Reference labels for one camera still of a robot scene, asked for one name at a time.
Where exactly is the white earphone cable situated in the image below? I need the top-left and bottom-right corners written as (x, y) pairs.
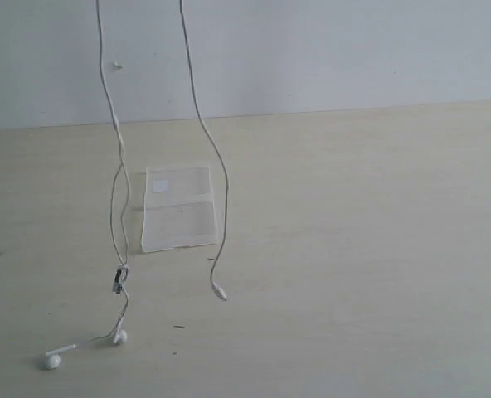
top-left (42, 0), bottom-right (230, 371)

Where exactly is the clear plastic storage box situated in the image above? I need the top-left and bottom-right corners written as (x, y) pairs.
top-left (141, 166), bottom-right (219, 253)

